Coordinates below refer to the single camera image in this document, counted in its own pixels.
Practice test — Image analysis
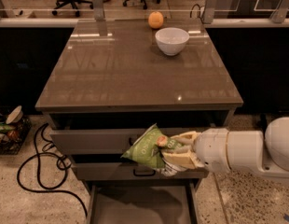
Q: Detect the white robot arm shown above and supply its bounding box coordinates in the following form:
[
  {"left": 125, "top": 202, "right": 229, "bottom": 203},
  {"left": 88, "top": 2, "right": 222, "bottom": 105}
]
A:
[{"left": 162, "top": 117, "right": 289, "bottom": 186}]

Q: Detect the orange fruit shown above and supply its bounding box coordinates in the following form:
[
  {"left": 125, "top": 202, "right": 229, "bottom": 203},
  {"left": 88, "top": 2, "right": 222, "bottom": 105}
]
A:
[{"left": 148, "top": 11, "right": 164, "bottom": 29}]

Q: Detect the white ceramic bowl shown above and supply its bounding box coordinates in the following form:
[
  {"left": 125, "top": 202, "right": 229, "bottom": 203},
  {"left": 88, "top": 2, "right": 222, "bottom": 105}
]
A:
[{"left": 155, "top": 27, "right": 189, "bottom": 56}]

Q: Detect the green snack bag in basket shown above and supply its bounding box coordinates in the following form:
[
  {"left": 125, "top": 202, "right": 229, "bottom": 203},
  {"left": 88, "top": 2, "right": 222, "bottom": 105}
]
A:
[{"left": 0, "top": 122, "right": 16, "bottom": 133}]

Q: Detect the white bowl in basket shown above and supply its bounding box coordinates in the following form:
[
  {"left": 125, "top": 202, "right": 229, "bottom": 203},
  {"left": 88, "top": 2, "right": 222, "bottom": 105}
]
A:
[{"left": 6, "top": 105, "right": 23, "bottom": 124}]

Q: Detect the black floor cable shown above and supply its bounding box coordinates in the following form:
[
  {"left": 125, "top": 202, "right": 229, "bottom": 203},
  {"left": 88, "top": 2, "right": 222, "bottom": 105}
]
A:
[{"left": 16, "top": 122, "right": 89, "bottom": 217}]

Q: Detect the black office chair left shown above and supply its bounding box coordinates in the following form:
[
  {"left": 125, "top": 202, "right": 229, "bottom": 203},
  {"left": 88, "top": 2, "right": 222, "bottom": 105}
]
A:
[{"left": 52, "top": 0, "right": 93, "bottom": 17}]

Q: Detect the green jalapeno chip bag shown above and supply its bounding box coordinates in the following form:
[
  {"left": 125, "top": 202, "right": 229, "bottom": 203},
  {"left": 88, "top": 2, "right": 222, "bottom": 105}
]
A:
[{"left": 122, "top": 124, "right": 186, "bottom": 176}]

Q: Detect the black looped cable on ledge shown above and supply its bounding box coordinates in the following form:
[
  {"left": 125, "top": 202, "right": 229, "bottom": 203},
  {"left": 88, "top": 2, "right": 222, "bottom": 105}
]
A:
[{"left": 189, "top": 3, "right": 206, "bottom": 20}]

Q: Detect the black wire basket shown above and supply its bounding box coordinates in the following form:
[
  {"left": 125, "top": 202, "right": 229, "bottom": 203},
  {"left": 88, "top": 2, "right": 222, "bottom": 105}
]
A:
[{"left": 0, "top": 117, "right": 32, "bottom": 155}]

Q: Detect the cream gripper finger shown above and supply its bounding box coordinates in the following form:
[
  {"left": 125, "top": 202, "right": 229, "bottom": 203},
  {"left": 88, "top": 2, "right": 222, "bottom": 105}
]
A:
[
  {"left": 162, "top": 150, "right": 204, "bottom": 169},
  {"left": 172, "top": 131, "right": 200, "bottom": 146}
]

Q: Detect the open bottom drawer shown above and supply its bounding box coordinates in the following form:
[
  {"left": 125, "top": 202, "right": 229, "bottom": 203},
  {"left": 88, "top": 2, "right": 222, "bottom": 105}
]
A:
[{"left": 86, "top": 179, "right": 200, "bottom": 224}]

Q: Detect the grey drawer cabinet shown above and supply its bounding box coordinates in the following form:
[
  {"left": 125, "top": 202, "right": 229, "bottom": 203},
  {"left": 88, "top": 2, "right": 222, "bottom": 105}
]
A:
[{"left": 34, "top": 18, "right": 244, "bottom": 224}]

